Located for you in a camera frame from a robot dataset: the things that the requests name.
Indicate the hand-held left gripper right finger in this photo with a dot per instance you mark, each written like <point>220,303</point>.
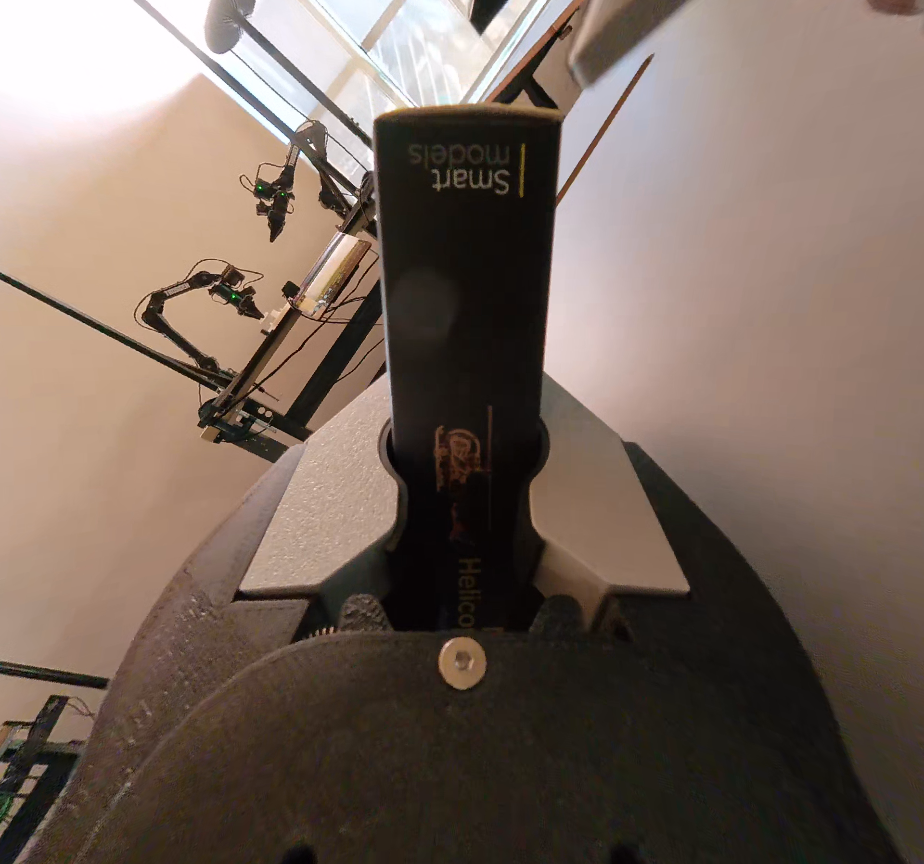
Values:
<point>606,517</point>

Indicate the window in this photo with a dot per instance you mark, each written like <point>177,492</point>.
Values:
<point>404,12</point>

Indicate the black equipment rack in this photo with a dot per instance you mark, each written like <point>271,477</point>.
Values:
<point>32,756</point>

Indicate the tall black printed box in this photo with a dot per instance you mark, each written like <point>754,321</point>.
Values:
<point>462,265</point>

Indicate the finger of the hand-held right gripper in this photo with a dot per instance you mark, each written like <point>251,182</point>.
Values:
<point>650,5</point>

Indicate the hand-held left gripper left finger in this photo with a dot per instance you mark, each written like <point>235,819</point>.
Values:
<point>325,489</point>

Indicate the long black bar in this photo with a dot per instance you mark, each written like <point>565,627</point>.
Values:
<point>108,330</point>
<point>50,674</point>

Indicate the robot table with metal frame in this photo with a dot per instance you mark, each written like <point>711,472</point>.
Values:
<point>238,431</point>

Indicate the black round floor lamp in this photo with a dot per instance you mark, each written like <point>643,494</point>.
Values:
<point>231,5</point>

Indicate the white desk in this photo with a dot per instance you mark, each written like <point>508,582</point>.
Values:
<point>758,373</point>

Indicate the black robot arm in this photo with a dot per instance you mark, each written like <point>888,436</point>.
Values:
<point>162,301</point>
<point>278,193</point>

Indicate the wooden desk with black legs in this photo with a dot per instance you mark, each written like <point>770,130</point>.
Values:
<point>530,77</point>

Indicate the shiny metal panel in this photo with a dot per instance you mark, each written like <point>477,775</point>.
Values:
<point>332,276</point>

